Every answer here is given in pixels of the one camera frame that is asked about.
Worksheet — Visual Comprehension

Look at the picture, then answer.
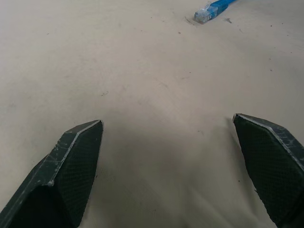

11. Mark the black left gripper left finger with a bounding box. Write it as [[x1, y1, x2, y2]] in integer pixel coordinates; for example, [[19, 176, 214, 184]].
[[0, 119, 105, 228]]

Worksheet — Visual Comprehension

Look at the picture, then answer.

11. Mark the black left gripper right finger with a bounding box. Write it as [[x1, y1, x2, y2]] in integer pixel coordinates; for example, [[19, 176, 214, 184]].
[[232, 113, 304, 228]]

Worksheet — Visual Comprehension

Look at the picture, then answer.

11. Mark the blue Ethernet cable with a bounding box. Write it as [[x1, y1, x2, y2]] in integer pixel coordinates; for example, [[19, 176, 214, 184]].
[[194, 0, 238, 25]]

